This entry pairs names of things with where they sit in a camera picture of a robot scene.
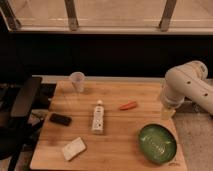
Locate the white squeeze tube bottle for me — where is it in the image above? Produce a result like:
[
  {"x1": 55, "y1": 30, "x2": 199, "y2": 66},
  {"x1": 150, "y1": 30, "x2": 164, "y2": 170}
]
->
[{"x1": 92, "y1": 100, "x2": 104, "y2": 134}]

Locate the translucent ceramic cup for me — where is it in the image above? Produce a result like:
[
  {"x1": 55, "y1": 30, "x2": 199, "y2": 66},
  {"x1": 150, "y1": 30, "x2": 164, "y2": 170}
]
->
[{"x1": 69, "y1": 72, "x2": 85, "y2": 93}]

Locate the white sponge block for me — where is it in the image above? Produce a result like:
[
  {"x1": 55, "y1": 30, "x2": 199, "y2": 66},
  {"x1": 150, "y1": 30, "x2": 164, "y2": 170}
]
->
[{"x1": 62, "y1": 137, "x2": 86, "y2": 161}]

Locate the wooden cutting board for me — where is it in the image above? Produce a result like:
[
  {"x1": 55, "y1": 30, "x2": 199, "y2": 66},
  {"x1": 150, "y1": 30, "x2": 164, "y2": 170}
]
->
[{"x1": 30, "y1": 81, "x2": 187, "y2": 171}]

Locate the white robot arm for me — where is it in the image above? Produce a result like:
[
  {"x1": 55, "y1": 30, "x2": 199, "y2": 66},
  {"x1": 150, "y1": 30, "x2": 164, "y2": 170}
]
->
[{"x1": 159, "y1": 61, "x2": 213, "y2": 120}]

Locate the black office chair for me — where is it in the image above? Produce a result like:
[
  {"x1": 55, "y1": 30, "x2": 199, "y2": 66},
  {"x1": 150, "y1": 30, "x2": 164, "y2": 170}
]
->
[{"x1": 0, "y1": 77, "x2": 43, "y2": 171}]

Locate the green plate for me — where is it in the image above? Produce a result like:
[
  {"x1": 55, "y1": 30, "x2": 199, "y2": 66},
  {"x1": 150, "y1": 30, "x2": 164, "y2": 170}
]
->
[{"x1": 138, "y1": 124, "x2": 177, "y2": 165}]

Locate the black rectangular phone-like block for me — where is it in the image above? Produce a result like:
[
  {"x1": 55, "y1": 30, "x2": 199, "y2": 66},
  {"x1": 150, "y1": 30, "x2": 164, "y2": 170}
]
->
[{"x1": 49, "y1": 113, "x2": 72, "y2": 126}]

